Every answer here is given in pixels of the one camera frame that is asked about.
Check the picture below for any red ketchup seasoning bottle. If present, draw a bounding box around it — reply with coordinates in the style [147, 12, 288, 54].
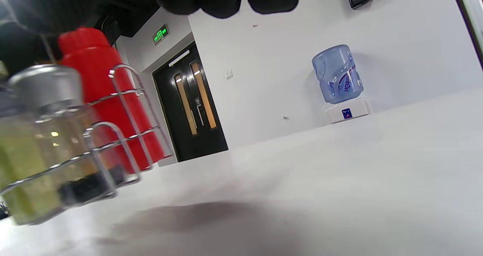
[58, 26, 167, 174]

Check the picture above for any chrome wire seasoning rack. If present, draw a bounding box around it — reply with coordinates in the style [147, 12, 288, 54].
[0, 64, 174, 213]

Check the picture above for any glass pepper seasoning bottle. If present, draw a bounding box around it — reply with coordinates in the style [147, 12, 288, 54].
[7, 64, 127, 208]

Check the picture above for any clear oil seasoning bottle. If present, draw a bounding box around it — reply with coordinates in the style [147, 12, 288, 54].
[0, 109, 98, 226]

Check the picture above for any green exit sign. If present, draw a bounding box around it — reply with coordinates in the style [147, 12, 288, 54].
[152, 23, 171, 46]

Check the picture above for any black double door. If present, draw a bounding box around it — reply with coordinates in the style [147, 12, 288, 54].
[152, 41, 229, 162]

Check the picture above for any inverted blue dispenser jug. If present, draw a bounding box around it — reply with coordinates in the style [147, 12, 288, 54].
[311, 44, 365, 105]

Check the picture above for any white water dispenser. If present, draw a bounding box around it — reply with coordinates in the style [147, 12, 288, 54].
[325, 98, 372, 125]

